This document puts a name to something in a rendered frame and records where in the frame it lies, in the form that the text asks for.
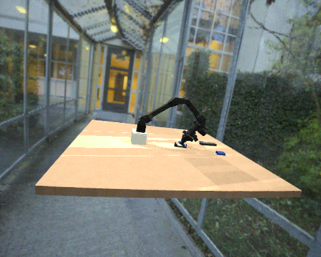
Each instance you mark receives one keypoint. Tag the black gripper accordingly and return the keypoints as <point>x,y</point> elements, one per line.
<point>187,136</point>

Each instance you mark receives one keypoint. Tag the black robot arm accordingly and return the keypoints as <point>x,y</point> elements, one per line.
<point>147,117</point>

